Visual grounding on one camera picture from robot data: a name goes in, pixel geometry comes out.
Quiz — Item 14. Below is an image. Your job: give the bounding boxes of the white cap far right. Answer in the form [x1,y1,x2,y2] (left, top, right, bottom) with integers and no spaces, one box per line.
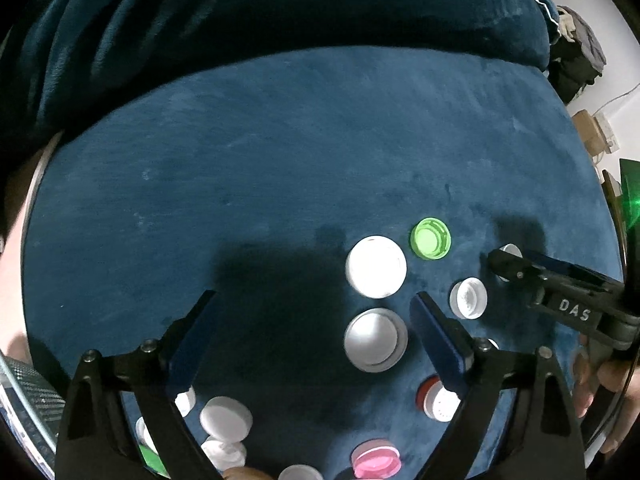
[345,235,408,299]

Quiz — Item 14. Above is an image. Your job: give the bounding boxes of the white ribbed cap bottom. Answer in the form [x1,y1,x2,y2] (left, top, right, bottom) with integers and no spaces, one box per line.
[278,464,323,480]

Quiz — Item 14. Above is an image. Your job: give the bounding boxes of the white cap on red ring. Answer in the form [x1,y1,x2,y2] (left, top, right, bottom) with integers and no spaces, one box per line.
[416,375,461,422]

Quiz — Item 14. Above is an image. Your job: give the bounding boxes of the person right hand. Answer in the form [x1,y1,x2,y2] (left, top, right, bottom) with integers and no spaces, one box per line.
[573,335,639,466]

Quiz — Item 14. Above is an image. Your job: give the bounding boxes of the green cap top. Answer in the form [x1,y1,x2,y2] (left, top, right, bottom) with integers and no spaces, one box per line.
[410,218,452,260]

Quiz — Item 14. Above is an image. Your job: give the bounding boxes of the white cap lower pile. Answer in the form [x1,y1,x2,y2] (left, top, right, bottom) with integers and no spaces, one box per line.
[201,437,247,472]

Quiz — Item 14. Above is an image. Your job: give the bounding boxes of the green cap on edge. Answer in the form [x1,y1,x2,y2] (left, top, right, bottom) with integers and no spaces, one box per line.
[139,443,170,479]

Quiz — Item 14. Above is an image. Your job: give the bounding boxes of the white cap small centre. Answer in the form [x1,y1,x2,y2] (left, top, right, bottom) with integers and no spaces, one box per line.
[449,278,488,320]

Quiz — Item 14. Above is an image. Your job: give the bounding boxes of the green cap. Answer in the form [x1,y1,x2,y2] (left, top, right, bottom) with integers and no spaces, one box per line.
[139,443,170,479]
[410,218,452,260]

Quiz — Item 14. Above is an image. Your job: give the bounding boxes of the dark blue velvet blanket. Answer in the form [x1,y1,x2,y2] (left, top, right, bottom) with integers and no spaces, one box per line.
[23,48,622,479]

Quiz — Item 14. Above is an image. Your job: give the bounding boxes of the pile of clothes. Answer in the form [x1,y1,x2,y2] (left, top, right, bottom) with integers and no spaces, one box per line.
[548,6,606,104]

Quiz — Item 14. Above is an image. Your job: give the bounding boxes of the large white flat cap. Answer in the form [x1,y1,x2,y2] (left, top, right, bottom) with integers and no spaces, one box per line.
[494,243,523,283]

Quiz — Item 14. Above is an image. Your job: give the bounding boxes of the pink bottle cap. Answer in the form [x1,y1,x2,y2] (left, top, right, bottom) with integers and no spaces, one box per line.
[350,439,402,479]

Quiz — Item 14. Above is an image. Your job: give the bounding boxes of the white flat cap in pile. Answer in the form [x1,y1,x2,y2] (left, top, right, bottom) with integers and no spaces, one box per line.
[200,396,253,443]

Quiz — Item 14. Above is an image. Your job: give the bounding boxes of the grey mesh basket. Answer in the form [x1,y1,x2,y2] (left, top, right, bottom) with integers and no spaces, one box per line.
[1,354,65,479]

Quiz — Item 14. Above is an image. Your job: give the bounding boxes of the cardboard boxes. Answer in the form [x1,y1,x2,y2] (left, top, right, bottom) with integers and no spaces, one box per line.
[572,110,620,158]

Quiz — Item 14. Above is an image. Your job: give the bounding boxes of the folded dark blue quilt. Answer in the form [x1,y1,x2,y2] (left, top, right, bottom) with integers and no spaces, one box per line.
[1,0,559,142]

